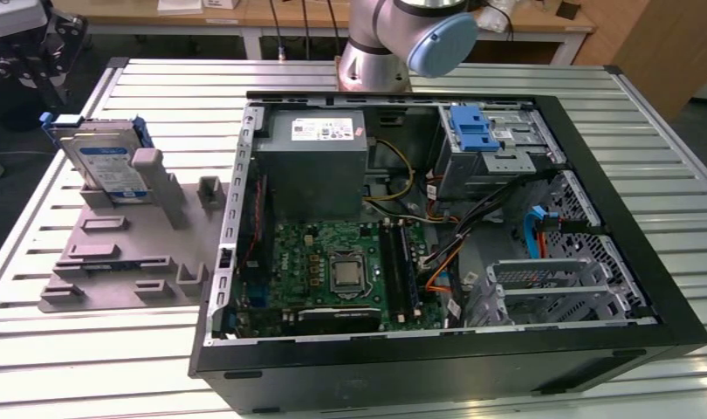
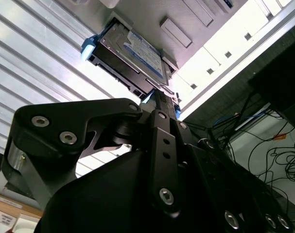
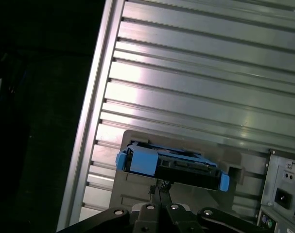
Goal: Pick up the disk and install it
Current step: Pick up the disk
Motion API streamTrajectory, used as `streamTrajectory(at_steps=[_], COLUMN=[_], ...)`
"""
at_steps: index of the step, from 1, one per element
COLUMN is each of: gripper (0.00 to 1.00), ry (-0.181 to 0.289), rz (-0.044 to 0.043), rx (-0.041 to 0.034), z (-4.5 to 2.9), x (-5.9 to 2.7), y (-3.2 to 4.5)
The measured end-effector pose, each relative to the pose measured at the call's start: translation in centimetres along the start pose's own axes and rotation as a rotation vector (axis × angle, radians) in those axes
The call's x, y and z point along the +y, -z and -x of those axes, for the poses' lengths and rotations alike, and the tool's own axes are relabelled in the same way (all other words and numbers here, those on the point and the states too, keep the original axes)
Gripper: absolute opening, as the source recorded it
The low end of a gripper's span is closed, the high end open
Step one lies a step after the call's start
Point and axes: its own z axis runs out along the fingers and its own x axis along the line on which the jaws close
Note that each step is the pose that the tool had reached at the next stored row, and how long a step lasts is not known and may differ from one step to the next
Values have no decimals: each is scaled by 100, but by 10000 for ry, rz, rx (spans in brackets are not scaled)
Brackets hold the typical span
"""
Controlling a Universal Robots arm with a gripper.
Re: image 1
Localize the metal optical drive cage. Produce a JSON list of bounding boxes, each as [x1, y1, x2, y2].
[[433, 103, 568, 203]]

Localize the black wire bundle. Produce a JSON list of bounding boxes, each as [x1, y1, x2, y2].
[[418, 168, 569, 270]]

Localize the RAM stick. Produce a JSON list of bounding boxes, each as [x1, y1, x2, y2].
[[81, 260, 142, 270], [397, 224, 424, 318]]

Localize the blue drive latch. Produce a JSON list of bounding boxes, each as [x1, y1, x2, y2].
[[449, 104, 494, 153]]

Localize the blue expansion slot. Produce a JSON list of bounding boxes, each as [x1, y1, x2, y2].
[[244, 283, 270, 307]]

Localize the grey wire bundle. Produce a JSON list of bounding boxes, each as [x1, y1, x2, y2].
[[381, 212, 468, 224]]

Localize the grey power supply unit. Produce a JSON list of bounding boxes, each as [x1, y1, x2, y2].
[[252, 107, 370, 224]]

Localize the black RAM slot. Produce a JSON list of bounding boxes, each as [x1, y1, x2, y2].
[[378, 219, 406, 323]]

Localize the grey parts rack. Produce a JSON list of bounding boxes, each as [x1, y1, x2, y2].
[[37, 148, 233, 313]]

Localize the thin black hanging cable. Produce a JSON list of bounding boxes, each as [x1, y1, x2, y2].
[[269, 0, 286, 60]]

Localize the white paper box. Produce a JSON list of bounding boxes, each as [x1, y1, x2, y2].
[[157, 0, 203, 14]]

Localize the green motherboard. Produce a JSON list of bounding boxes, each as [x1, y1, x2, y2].
[[234, 220, 446, 338]]

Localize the thin red wire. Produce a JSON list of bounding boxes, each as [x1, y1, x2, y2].
[[244, 174, 270, 268]]

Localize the wooden desk white frame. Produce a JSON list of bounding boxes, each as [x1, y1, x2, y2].
[[0, 0, 598, 62]]

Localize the metal disk bay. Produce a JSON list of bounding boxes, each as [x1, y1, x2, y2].
[[466, 257, 645, 326]]

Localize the black PC case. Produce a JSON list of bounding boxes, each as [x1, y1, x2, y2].
[[187, 89, 707, 415]]

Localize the silver CPU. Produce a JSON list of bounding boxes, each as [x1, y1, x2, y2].
[[330, 260, 368, 287]]

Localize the black graphics card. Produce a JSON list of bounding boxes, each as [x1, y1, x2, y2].
[[281, 305, 384, 336]]

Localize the hard disk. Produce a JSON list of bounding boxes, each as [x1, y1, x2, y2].
[[37, 112, 153, 206]]

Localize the orange wire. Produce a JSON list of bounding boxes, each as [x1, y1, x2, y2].
[[425, 251, 456, 294]]

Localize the red wire black connector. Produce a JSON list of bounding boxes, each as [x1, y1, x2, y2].
[[536, 219, 600, 261]]

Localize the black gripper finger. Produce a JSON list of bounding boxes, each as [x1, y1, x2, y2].
[[41, 32, 71, 109], [0, 50, 54, 108]]

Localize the yellow wire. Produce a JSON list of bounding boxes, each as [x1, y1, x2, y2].
[[362, 138, 417, 203]]

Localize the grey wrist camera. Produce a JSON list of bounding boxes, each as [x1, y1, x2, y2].
[[0, 0, 54, 38]]

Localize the blue data wire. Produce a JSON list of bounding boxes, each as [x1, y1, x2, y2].
[[525, 207, 550, 264]]

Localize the CPU socket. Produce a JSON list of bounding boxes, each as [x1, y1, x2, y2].
[[325, 249, 376, 301]]

